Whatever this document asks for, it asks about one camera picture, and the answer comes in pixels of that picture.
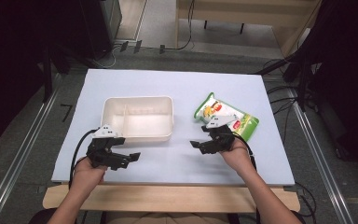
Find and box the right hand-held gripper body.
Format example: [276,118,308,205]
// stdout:
[204,114,238,154]

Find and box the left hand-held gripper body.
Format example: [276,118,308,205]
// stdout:
[86,124,127,171]

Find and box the person's right hand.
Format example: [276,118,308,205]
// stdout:
[219,137,257,175]

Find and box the person's left hand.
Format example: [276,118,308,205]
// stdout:
[70,156,108,191]

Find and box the green and white snack packet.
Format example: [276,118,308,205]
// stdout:
[193,91,261,143]

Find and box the white plastic divided container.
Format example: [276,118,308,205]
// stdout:
[100,95,174,145]

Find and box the wooden table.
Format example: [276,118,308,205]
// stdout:
[42,183,301,215]

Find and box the person's lap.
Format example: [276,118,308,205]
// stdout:
[103,212,231,224]

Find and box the black metal stand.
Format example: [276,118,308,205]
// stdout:
[41,43,54,105]

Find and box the dark cabinet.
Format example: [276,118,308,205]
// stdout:
[79,0,123,61]

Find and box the light wooden bench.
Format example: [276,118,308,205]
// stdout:
[174,0,323,58]

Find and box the black curtain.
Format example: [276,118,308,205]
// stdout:
[0,0,85,153]
[292,0,358,172]

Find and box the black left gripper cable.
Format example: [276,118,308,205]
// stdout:
[68,128,101,189]

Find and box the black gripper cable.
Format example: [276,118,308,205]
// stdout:
[233,133,261,224]
[68,128,101,189]

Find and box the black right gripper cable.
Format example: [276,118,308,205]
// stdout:
[233,133,261,224]

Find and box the black floor cables bundle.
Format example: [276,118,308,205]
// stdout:
[262,58,302,132]

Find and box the white floor cable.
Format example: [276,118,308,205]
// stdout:
[91,45,121,70]

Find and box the metal floor rail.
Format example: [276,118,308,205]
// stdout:
[0,73,63,224]
[286,87,355,224]

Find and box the black floor cable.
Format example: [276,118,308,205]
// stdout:
[158,0,198,55]

